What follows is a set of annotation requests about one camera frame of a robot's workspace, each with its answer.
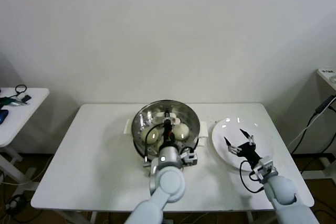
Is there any white round plate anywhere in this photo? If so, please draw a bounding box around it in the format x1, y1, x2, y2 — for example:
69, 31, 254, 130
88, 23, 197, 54
211, 118, 276, 172

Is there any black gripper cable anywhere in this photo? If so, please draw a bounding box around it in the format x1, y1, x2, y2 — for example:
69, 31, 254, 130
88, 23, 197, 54
239, 161, 265, 194
143, 126, 165, 168

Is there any perforated steel steamer basket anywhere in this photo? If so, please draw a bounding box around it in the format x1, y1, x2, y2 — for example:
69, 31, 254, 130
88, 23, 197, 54
130, 100, 201, 163

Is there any black cable with adapter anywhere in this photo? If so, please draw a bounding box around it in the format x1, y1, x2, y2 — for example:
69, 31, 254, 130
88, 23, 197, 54
286, 95, 336, 156

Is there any glass lid with white handle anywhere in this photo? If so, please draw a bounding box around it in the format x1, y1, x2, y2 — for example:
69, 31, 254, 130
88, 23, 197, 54
131, 100, 201, 163

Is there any white wall cable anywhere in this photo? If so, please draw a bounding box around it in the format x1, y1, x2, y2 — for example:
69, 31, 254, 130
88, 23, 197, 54
287, 102, 336, 149

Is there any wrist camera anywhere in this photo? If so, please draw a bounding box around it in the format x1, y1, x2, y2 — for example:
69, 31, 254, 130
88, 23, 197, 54
180, 148, 198, 166
251, 155, 279, 184

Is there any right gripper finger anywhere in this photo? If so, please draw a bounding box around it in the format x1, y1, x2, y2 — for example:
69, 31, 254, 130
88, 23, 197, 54
239, 128, 256, 147
223, 136, 242, 155

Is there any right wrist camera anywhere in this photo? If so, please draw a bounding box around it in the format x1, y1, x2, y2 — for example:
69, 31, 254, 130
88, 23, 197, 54
251, 155, 279, 184

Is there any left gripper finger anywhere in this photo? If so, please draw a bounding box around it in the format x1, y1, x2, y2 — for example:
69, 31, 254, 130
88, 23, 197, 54
163, 112, 174, 128

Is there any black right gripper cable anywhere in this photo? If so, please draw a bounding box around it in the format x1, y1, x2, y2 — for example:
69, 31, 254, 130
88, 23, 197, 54
239, 161, 265, 194

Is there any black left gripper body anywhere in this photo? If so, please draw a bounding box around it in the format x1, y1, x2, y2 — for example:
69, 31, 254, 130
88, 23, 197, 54
160, 125, 176, 148

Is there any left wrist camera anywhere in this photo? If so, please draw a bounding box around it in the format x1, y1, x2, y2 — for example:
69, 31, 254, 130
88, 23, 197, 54
180, 148, 198, 166

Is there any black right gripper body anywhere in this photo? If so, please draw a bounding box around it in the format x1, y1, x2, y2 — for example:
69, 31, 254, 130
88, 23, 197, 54
235, 141, 264, 169

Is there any black cable loop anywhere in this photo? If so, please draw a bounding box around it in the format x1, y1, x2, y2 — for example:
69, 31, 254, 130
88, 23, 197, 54
14, 84, 27, 99

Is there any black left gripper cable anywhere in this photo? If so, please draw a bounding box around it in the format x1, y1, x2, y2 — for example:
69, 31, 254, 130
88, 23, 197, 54
143, 126, 165, 168

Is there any green hand tool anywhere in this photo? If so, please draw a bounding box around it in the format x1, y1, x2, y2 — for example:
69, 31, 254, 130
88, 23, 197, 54
0, 96, 29, 108

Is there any white side table with tools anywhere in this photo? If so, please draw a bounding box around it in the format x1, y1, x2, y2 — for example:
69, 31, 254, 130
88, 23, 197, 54
0, 87, 50, 191

